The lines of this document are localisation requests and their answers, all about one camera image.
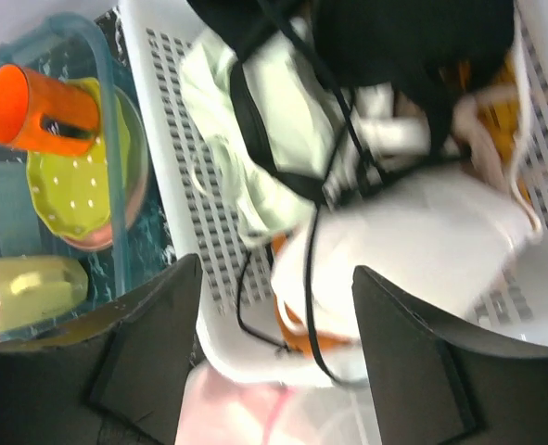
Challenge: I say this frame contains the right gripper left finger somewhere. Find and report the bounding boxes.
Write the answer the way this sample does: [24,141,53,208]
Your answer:
[0,254,203,444]

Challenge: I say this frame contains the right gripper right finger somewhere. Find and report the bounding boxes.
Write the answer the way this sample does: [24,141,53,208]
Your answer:
[352,266,548,444]

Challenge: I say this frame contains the white pink mesh laundry bag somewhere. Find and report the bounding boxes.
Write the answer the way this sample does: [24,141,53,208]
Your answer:
[174,362,382,445]

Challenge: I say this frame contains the black bra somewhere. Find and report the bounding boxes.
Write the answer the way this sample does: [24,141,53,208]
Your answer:
[185,0,518,386]

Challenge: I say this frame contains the white plastic basket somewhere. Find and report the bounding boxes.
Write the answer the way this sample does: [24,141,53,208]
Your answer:
[119,1,548,388]

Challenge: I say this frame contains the green cream mug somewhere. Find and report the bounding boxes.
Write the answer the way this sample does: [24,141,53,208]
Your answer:
[0,255,89,333]

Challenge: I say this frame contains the pink plate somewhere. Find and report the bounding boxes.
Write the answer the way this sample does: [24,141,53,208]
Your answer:
[59,87,150,252]

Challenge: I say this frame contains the yellow dotted plate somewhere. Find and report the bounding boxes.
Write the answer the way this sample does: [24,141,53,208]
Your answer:
[26,87,149,251]

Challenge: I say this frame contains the orange mug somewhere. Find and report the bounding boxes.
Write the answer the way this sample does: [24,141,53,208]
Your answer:
[0,64,101,156]

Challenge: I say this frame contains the pale green cloth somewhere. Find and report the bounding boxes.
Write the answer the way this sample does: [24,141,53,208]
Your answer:
[179,29,348,247]

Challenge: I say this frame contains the teal plastic tray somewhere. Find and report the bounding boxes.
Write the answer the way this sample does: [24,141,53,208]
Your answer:
[0,12,177,344]

